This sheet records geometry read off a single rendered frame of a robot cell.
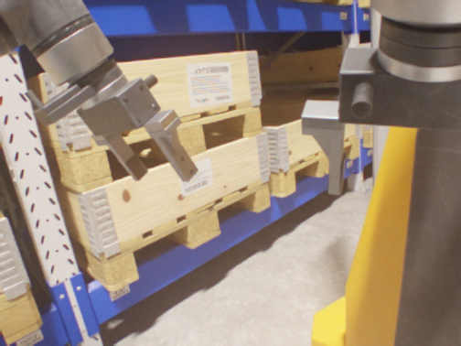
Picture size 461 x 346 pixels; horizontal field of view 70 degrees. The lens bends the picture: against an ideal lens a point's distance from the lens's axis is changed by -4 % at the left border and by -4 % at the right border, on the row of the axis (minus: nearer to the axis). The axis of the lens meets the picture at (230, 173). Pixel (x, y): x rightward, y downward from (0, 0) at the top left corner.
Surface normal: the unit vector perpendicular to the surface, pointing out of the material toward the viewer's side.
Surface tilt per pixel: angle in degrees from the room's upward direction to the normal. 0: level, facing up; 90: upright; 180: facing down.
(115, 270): 90
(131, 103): 84
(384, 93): 113
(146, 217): 90
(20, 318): 90
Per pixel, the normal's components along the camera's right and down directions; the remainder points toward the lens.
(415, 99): -0.35, 0.66
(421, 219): -0.86, 0.25
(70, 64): 0.16, 0.44
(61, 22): 0.51, 0.20
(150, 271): 0.69, 0.12
